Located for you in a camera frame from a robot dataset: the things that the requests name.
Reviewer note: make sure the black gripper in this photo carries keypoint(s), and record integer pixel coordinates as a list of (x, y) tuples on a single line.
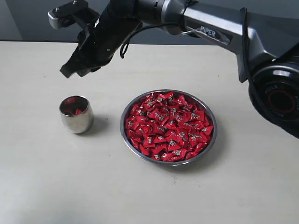
[(98, 42)]

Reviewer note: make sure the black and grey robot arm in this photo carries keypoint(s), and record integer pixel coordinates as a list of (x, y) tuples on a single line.
[(266, 48)]

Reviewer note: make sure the stainless steel cup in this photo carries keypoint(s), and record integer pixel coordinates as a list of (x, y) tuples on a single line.
[(80, 123)]

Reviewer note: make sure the pile of red wrapped candies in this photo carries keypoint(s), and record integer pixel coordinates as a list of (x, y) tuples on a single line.
[(169, 127)]

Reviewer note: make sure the stainless steel bowl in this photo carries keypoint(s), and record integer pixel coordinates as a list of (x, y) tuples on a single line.
[(211, 130)]

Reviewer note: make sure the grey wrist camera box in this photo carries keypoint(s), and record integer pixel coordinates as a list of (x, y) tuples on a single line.
[(73, 12)]

